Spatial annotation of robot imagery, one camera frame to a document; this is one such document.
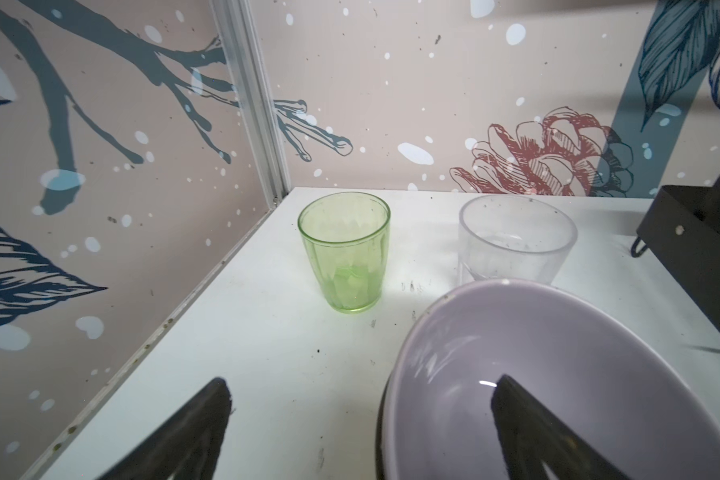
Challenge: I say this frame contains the clear glass cup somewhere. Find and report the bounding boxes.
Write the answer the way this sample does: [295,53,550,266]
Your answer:
[457,194,578,285]

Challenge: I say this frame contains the black two-tier dish rack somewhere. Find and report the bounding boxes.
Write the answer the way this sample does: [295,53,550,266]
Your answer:
[630,175,720,333]

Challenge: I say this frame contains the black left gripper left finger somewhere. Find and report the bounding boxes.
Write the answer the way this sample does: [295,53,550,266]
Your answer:
[101,377,233,480]

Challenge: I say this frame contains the lilac ceramic bowl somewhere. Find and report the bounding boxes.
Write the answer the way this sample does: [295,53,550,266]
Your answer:
[376,280,720,479]

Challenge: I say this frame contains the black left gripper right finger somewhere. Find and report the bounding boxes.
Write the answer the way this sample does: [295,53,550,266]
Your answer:
[491,375,627,479]

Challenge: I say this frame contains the green glass cup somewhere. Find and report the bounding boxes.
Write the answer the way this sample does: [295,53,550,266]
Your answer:
[297,191,391,313]

